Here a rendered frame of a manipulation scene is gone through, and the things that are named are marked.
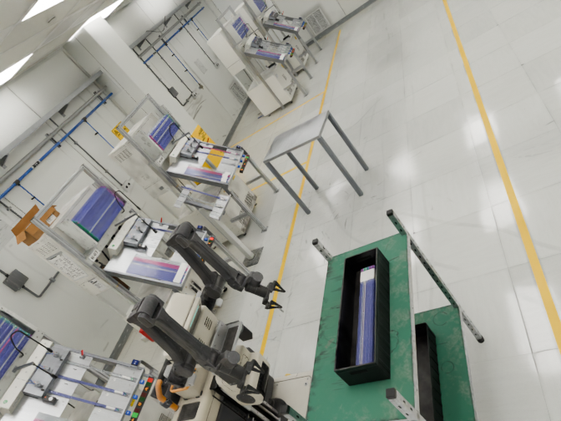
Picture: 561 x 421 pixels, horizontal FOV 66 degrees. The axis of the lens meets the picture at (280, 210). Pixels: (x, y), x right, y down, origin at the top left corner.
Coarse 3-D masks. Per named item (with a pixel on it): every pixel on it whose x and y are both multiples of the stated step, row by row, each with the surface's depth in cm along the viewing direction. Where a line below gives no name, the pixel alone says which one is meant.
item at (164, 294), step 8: (200, 256) 445; (208, 264) 450; (192, 272) 427; (192, 280) 423; (200, 280) 432; (144, 288) 440; (152, 288) 428; (160, 288) 416; (168, 288) 405; (184, 288) 412; (192, 288) 419; (200, 288) 429; (136, 296) 440; (144, 296) 427; (160, 296) 404; (168, 296) 394; (128, 312) 423; (136, 328) 427
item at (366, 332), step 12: (372, 276) 190; (360, 288) 190; (372, 288) 185; (360, 300) 185; (372, 300) 180; (360, 312) 180; (372, 312) 176; (360, 324) 175; (372, 324) 171; (360, 336) 171; (372, 336) 167; (360, 348) 167; (372, 348) 163; (360, 360) 163; (372, 360) 160
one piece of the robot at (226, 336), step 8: (216, 328) 218; (224, 328) 221; (232, 328) 221; (240, 328) 218; (216, 336) 215; (224, 336) 219; (232, 336) 216; (240, 336) 230; (248, 336) 229; (216, 344) 213; (224, 344) 216; (232, 344) 211; (224, 376) 209; (232, 384) 214
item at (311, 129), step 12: (312, 120) 428; (324, 120) 410; (288, 132) 448; (300, 132) 427; (312, 132) 407; (276, 144) 445; (288, 144) 424; (300, 144) 406; (324, 144) 398; (348, 144) 440; (276, 156) 424; (360, 156) 449; (300, 168) 480; (312, 180) 491; (348, 180) 420; (360, 192) 426; (300, 204) 461
